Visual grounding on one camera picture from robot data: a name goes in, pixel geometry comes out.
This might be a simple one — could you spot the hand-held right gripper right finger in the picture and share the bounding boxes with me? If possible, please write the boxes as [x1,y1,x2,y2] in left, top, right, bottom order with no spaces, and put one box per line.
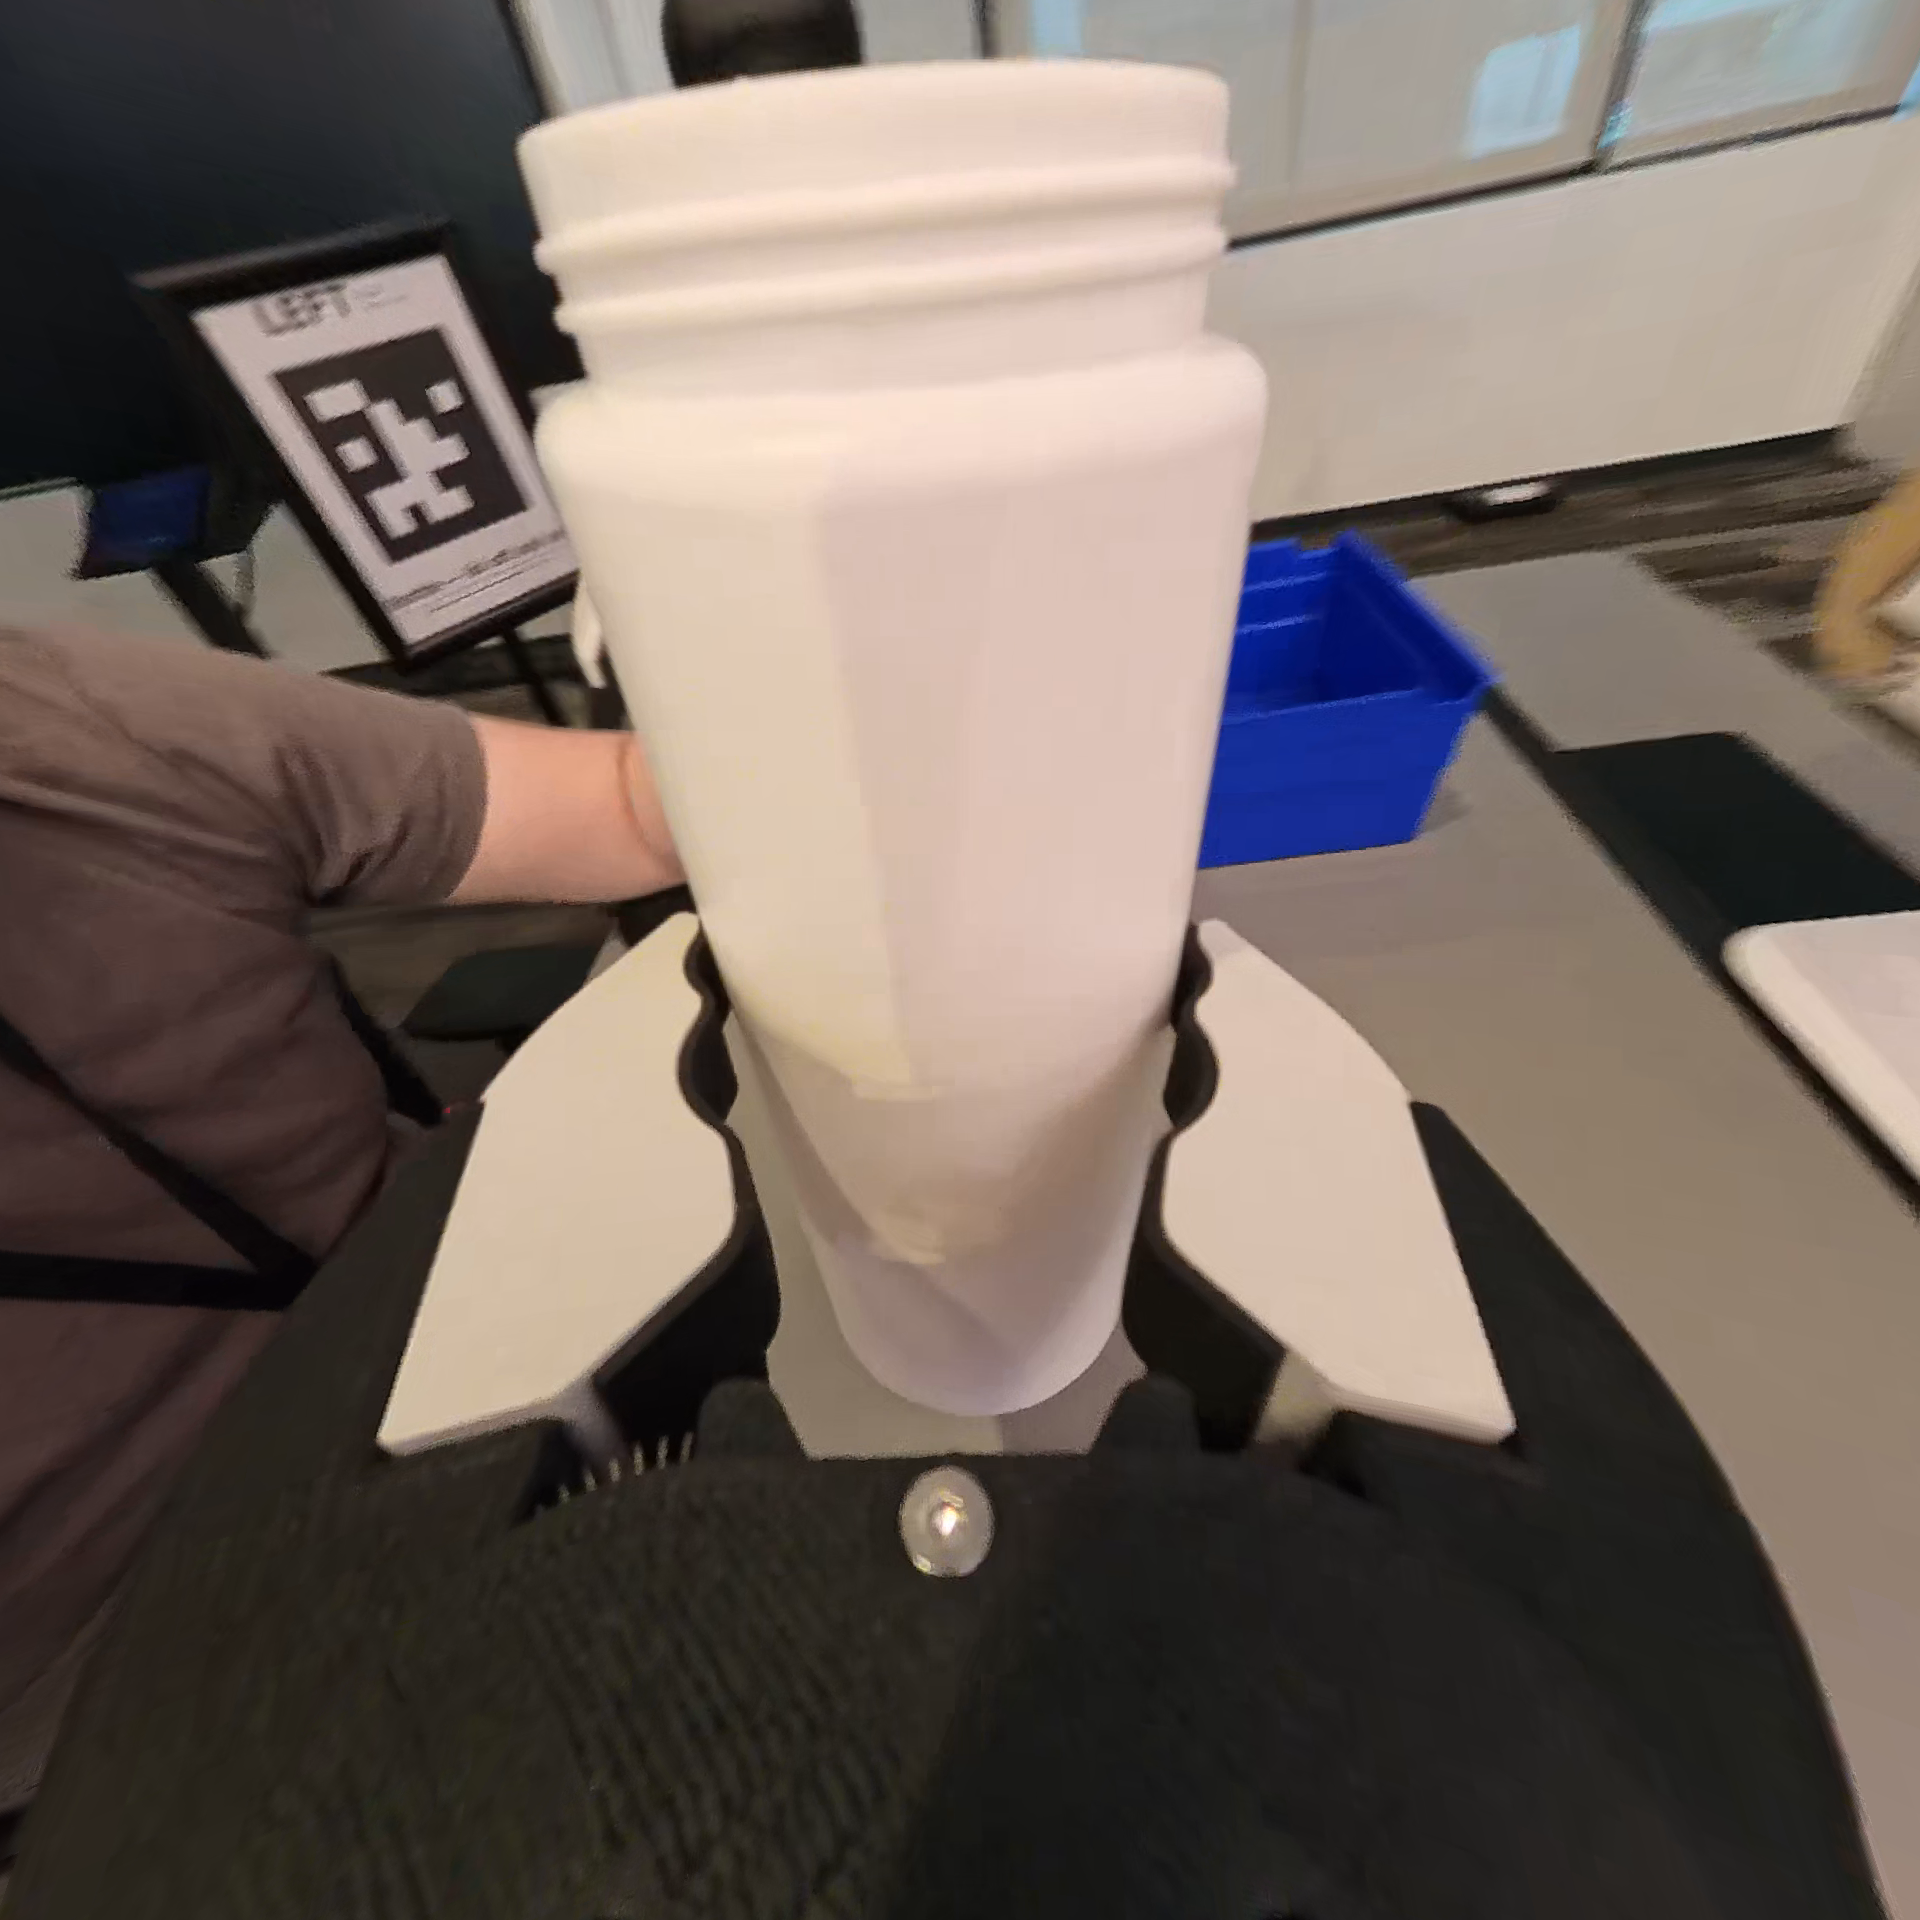
[1125,919,1519,1450]

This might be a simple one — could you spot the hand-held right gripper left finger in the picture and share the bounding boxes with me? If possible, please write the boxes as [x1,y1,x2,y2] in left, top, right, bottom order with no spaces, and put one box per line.
[375,912,781,1462]

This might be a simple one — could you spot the white plastic bottle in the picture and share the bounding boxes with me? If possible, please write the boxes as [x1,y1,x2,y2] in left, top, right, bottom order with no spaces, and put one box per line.
[517,58,1273,1420]

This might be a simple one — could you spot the blue plastic storage bin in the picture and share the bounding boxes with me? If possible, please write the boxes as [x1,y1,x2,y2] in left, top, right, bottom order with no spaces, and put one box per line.
[1200,529,1499,874]

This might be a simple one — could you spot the black sign easel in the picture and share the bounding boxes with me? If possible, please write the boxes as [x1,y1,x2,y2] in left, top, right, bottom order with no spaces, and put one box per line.
[497,627,588,730]

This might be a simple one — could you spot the black framed marker sign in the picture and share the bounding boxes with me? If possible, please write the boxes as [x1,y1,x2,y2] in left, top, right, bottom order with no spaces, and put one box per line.
[133,218,588,665]

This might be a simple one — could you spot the small blue floor box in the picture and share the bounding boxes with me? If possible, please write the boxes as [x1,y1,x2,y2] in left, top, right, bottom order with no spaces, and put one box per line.
[75,465,219,578]

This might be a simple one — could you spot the person's grey shirt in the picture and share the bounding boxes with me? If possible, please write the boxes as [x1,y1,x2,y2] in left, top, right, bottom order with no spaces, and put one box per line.
[0,627,489,1818]

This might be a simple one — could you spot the black rectangular table pad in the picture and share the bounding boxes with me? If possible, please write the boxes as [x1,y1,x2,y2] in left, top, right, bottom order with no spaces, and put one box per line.
[1537,732,1920,940]

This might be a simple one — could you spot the instruction sheet on stand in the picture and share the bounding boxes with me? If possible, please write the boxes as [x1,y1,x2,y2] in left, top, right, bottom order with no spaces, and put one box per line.
[1725,465,1920,1187]

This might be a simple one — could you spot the black shoulder strap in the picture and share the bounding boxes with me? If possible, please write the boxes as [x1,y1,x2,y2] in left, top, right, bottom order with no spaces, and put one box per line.
[0,1019,319,1311]

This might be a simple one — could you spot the large dark wall panel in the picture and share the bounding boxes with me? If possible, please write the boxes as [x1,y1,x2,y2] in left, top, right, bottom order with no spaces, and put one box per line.
[0,0,588,496]

